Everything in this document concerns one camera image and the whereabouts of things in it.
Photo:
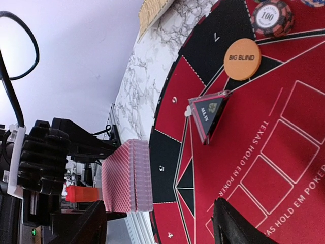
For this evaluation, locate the orange big blind button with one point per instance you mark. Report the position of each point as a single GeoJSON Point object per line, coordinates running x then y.
{"type": "Point", "coordinates": [242, 59]}

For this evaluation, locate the round red black poker mat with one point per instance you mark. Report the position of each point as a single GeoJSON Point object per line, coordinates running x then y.
{"type": "Point", "coordinates": [266, 156]}

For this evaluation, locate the orange object in background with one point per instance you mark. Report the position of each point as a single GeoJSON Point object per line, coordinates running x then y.
{"type": "Point", "coordinates": [77, 194]}

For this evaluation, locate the woven bamboo tray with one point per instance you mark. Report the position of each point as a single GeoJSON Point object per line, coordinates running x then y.
{"type": "Point", "coordinates": [150, 12]}

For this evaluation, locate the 100 chips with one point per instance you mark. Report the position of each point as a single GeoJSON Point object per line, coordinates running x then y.
{"type": "Point", "coordinates": [273, 19]}

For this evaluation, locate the black triangular all-in marker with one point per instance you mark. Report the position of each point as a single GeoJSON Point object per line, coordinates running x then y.
{"type": "Point", "coordinates": [207, 111]}

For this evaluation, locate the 10 chips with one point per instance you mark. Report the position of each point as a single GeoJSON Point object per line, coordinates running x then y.
{"type": "Point", "coordinates": [314, 3]}

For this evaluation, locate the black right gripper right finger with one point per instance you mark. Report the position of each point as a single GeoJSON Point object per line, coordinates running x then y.
{"type": "Point", "coordinates": [231, 227]}

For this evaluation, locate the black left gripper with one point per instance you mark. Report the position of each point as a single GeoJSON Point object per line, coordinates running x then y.
{"type": "Point", "coordinates": [43, 159]}

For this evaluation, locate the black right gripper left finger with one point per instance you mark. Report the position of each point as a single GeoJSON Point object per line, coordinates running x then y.
{"type": "Point", "coordinates": [90, 227]}

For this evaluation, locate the red playing card deck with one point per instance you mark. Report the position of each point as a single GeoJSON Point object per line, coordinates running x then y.
{"type": "Point", "coordinates": [126, 178]}

